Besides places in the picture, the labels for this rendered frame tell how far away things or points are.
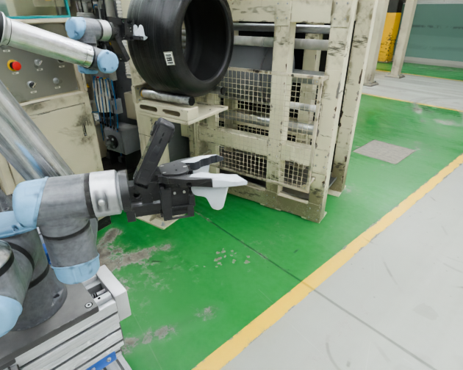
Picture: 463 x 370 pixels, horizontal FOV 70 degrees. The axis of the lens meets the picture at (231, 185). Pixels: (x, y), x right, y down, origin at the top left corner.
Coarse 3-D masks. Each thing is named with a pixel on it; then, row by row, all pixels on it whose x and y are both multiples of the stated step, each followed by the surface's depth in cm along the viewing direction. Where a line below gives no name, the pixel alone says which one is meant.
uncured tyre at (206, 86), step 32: (160, 0) 142; (192, 0) 183; (224, 0) 168; (160, 32) 144; (192, 32) 193; (224, 32) 188; (160, 64) 151; (192, 64) 199; (224, 64) 182; (192, 96) 174
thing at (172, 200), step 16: (160, 176) 54; (128, 192) 53; (144, 192) 55; (160, 192) 55; (176, 192) 56; (192, 192) 57; (128, 208) 54; (144, 208) 56; (160, 208) 57; (176, 208) 56; (192, 208) 57
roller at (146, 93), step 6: (144, 90) 181; (150, 90) 179; (144, 96) 182; (150, 96) 179; (156, 96) 176; (162, 96) 174; (168, 96) 172; (174, 96) 170; (180, 96) 169; (186, 96) 167; (174, 102) 172; (180, 102) 169; (186, 102) 167; (192, 102) 167
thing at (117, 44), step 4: (116, 36) 133; (112, 40) 134; (116, 40) 133; (120, 40) 134; (112, 44) 136; (116, 44) 135; (120, 44) 135; (116, 48) 137; (120, 48) 135; (124, 48) 137; (116, 52) 138; (120, 52) 137; (124, 52) 137; (120, 56) 138; (124, 56) 138; (128, 56) 139; (120, 60) 141; (124, 60) 140; (128, 60) 140
